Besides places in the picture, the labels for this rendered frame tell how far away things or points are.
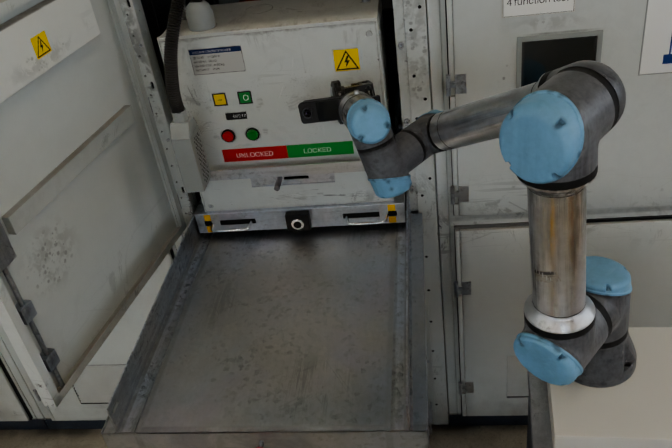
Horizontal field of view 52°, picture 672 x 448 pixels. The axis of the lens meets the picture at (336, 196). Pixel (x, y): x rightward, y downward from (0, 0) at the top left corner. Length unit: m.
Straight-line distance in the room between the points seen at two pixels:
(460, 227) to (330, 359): 0.58
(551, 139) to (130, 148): 1.08
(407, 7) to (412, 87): 0.19
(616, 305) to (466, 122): 0.42
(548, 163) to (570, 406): 0.57
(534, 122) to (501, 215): 0.87
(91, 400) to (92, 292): 0.95
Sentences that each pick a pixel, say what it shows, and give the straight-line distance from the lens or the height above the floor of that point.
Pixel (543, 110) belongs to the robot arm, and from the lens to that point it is 0.97.
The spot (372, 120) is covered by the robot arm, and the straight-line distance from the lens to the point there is 1.23.
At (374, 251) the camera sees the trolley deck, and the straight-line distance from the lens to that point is 1.69.
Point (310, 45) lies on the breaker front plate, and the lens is 1.54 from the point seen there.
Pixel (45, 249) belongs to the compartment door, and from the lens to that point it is 1.51.
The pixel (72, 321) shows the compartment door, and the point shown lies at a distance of 1.60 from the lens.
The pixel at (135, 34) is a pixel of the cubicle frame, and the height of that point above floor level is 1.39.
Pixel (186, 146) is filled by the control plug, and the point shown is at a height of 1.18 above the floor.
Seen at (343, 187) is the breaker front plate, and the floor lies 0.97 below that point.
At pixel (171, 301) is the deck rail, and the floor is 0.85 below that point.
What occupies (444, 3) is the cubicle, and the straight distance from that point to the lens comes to 1.56.
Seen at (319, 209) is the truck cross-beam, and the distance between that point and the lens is 1.73.
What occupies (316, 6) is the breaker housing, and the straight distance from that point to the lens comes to 1.65.
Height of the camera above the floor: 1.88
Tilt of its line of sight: 33 degrees down
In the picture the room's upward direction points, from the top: 9 degrees counter-clockwise
